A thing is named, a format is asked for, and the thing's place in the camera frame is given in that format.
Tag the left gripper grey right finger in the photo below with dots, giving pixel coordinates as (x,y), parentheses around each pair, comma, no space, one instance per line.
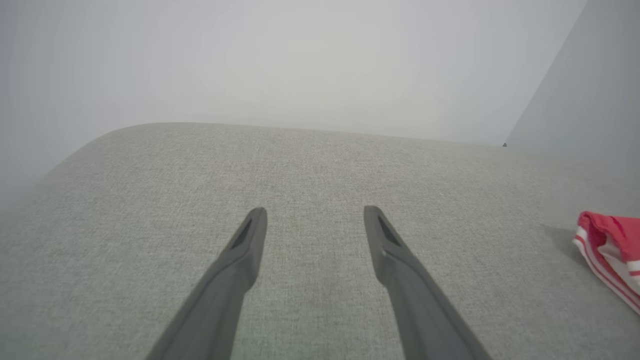
(415,300)

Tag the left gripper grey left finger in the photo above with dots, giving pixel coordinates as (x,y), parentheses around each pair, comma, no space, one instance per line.
(220,295)

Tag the red and white garment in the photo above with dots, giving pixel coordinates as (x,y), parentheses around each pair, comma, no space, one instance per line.
(610,240)

